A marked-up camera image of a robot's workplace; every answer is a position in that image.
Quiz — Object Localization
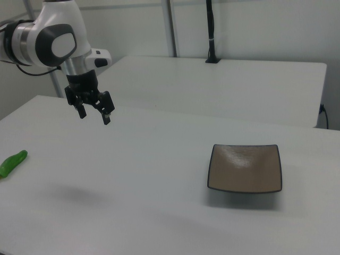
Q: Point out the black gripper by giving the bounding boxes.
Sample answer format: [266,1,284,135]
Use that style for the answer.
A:
[64,69,116,125]

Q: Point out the green chili pepper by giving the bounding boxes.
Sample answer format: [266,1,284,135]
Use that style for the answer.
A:
[0,150,28,179]

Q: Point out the square brown ceramic plate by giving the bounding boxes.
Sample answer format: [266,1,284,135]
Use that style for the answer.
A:
[207,143,283,194]

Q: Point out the white background table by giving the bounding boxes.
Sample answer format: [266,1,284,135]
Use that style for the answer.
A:
[69,55,327,128]

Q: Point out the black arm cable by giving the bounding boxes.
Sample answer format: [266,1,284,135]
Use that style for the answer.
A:
[0,20,62,77]

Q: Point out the vertical metal frame post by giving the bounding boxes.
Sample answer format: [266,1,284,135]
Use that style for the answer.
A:
[166,0,179,57]

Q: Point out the black camera stand pole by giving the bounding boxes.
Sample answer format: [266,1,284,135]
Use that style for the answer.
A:
[205,0,221,64]

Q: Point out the black wall power cable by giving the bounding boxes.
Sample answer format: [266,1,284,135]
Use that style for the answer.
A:
[319,104,329,130]

